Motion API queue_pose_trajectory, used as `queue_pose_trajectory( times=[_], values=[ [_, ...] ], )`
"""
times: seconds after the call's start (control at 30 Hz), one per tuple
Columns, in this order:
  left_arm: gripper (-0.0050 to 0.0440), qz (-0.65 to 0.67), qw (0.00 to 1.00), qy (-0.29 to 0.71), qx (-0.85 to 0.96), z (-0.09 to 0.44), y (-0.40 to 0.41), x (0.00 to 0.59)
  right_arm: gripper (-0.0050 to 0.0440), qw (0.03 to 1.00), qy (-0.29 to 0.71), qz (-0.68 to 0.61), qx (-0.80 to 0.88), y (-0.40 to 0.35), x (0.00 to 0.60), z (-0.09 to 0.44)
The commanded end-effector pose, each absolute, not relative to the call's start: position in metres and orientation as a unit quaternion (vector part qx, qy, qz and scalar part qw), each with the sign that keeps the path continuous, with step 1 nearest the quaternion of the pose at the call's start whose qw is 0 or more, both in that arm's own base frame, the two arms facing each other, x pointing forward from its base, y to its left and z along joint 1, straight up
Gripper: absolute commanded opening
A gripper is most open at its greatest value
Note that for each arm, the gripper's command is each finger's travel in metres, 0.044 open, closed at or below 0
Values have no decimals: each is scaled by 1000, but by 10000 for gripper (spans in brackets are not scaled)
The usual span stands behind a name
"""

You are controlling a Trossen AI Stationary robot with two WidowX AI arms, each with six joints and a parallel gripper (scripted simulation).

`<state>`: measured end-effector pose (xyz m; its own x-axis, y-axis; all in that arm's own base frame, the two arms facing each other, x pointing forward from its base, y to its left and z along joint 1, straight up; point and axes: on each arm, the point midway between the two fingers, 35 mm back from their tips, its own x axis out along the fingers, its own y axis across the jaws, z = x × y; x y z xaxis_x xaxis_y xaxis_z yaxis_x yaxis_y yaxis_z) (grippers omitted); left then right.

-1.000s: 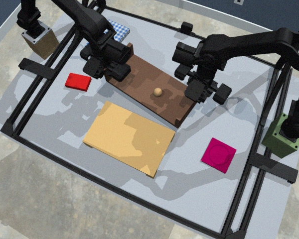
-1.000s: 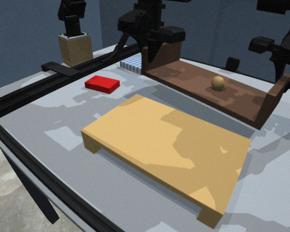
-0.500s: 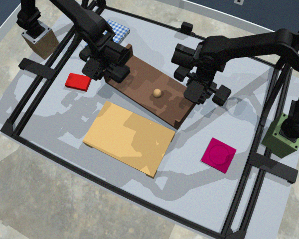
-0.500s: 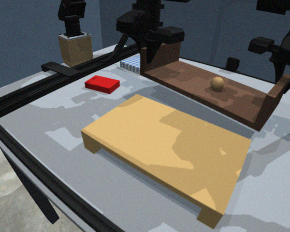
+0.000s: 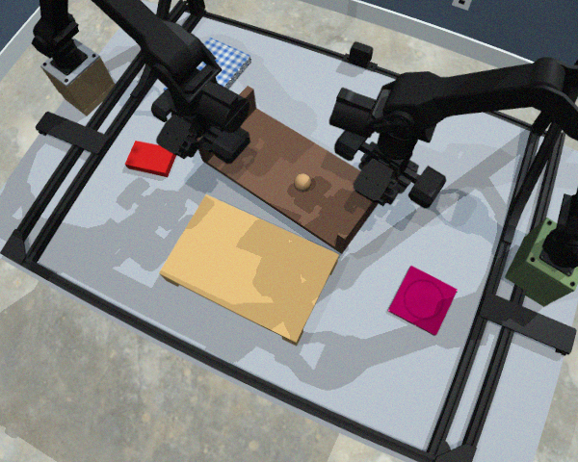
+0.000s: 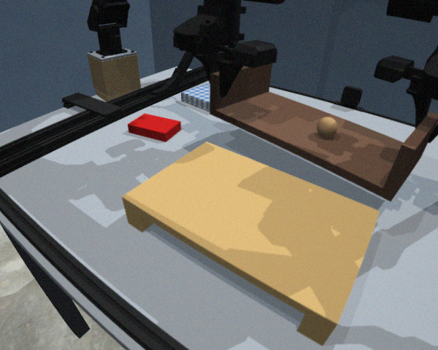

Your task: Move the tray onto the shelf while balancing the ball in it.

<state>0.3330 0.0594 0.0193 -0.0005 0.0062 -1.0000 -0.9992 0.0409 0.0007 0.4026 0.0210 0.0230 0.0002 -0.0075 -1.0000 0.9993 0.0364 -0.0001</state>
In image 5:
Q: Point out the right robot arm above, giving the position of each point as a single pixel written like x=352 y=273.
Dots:
x=172 y=53

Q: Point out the red rectangular block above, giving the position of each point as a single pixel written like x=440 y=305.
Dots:
x=150 y=158

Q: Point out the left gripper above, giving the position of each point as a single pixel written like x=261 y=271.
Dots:
x=428 y=184

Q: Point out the tan wooden shelf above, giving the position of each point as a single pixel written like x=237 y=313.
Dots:
x=250 y=267

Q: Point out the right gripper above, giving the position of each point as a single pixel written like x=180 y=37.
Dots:
x=226 y=146

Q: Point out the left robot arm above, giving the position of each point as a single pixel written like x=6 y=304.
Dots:
x=420 y=100

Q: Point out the tan ball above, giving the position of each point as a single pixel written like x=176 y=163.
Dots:
x=302 y=182

